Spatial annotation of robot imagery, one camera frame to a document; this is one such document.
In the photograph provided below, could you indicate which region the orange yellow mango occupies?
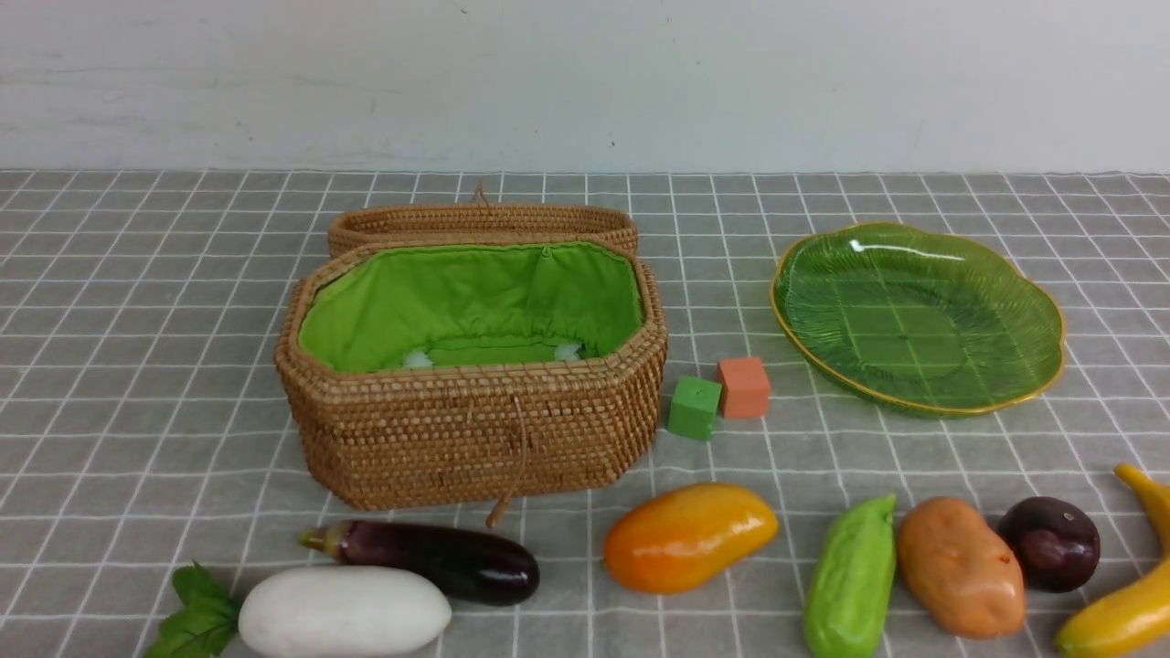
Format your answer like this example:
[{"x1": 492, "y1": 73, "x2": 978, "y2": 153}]
[{"x1": 603, "y1": 482, "x2": 782, "y2": 595}]

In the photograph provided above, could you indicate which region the dark purple eggplant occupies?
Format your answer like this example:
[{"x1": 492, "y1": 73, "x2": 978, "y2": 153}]
[{"x1": 298, "y1": 519, "x2": 542, "y2": 606}]

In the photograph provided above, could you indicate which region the white radish with leaves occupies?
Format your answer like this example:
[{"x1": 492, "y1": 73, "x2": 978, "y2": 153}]
[{"x1": 145, "y1": 562, "x2": 452, "y2": 657}]

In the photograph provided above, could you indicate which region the brown potato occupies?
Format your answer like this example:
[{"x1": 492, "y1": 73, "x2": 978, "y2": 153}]
[{"x1": 896, "y1": 496, "x2": 1026, "y2": 640}]

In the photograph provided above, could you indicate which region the dark purple passion fruit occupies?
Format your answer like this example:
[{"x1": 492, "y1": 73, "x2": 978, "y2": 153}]
[{"x1": 997, "y1": 496, "x2": 1101, "y2": 594}]

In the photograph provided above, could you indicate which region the green foam cube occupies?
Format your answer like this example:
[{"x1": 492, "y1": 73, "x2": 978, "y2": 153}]
[{"x1": 665, "y1": 376, "x2": 723, "y2": 441}]

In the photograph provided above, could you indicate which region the orange foam cube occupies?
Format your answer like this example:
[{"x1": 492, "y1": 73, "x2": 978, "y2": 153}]
[{"x1": 716, "y1": 356, "x2": 771, "y2": 419}]

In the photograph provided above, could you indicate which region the woven rattan basket green lining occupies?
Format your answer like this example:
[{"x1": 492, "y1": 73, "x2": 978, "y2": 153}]
[{"x1": 274, "y1": 239, "x2": 668, "y2": 510}]

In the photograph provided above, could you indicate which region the woven rattan basket lid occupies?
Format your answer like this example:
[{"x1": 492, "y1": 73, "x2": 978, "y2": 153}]
[{"x1": 326, "y1": 186, "x2": 640, "y2": 258}]

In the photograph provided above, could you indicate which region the green glass leaf plate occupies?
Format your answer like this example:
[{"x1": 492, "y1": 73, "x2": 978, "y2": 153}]
[{"x1": 771, "y1": 222, "x2": 1067, "y2": 418}]

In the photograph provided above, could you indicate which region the grey checked tablecloth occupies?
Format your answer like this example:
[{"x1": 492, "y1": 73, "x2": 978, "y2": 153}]
[{"x1": 1, "y1": 170, "x2": 1169, "y2": 657}]

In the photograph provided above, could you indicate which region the yellow banana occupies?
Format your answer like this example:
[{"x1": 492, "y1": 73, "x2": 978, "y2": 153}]
[{"x1": 1054, "y1": 462, "x2": 1169, "y2": 657}]

